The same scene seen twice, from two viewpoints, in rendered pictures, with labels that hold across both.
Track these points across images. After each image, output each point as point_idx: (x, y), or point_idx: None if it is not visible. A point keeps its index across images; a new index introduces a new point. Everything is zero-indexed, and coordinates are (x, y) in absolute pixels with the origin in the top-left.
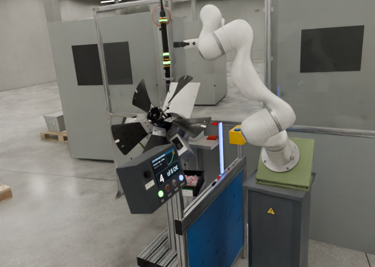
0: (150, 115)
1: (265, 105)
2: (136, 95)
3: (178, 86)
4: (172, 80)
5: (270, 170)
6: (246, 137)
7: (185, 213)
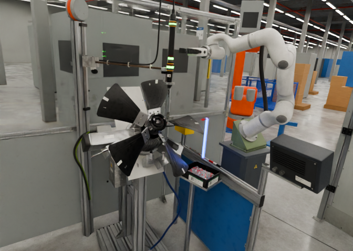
0: (155, 123)
1: (167, 102)
2: (108, 104)
3: (157, 91)
4: None
5: (250, 141)
6: (287, 119)
7: (255, 189)
